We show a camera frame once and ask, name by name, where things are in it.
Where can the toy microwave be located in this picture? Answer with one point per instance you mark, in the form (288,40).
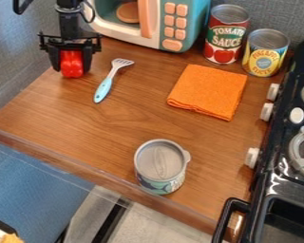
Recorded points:
(152,20)

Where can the toy stove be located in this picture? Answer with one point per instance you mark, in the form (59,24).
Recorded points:
(285,152)

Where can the short teal fish can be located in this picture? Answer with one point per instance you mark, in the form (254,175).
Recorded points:
(161,166)

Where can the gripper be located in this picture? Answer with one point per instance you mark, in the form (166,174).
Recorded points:
(70,40)

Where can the yellow pineapple can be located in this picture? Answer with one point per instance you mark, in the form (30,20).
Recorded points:
(264,53)

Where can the red toy pepper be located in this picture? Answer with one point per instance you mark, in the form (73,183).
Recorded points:
(71,64)

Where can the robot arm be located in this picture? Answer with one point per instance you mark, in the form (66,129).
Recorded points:
(69,19)

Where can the blue spatula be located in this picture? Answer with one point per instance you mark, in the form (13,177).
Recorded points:
(109,81)

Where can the red tomato sauce can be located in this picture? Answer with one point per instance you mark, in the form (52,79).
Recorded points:
(224,34)

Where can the orange cloth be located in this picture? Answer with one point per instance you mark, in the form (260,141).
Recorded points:
(208,91)

